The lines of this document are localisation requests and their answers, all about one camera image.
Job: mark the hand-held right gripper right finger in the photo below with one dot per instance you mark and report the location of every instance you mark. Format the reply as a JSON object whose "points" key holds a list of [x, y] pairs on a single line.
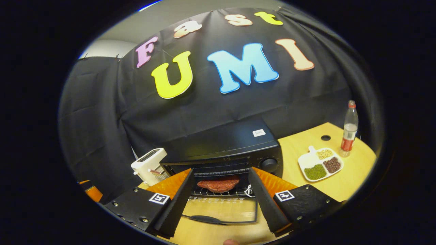
{"points": [[265, 200]]}

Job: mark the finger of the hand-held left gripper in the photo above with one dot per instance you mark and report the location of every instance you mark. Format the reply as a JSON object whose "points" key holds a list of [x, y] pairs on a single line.
{"points": [[83, 182], [94, 194]]}

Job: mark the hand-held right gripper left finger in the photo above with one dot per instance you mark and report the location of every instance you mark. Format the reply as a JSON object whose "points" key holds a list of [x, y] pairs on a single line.
{"points": [[177, 204]]}

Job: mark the red-brown meat piece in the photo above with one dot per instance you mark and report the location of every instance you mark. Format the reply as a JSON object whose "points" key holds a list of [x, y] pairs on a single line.
{"points": [[218, 185]]}

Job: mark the black electric oven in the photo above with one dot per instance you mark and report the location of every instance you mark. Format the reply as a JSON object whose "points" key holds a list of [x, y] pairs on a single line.
{"points": [[231, 143]]}

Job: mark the white toaster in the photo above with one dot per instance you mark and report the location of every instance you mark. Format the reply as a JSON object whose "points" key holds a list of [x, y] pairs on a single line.
{"points": [[146, 166]]}

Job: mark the white divided bean dish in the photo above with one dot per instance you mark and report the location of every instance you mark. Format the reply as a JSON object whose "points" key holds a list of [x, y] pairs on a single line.
{"points": [[318, 165]]}

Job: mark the clear bottle with red label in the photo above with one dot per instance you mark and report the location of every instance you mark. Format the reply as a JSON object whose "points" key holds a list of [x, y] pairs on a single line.
{"points": [[349, 132]]}

